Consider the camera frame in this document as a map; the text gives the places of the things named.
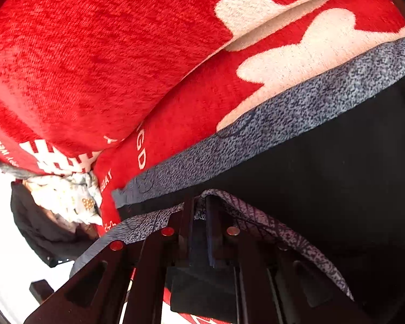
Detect black pants with patterned waistband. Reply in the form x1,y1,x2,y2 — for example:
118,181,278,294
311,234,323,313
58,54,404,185
73,38,405,323

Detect white floral bedsheet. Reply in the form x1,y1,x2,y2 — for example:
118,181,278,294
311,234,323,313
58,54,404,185
0,153,104,227

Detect black garment at bedside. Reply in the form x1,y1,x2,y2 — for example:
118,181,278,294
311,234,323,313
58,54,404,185
11,181,98,268

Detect red blanket with white print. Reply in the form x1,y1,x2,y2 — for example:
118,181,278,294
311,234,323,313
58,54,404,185
0,0,405,324

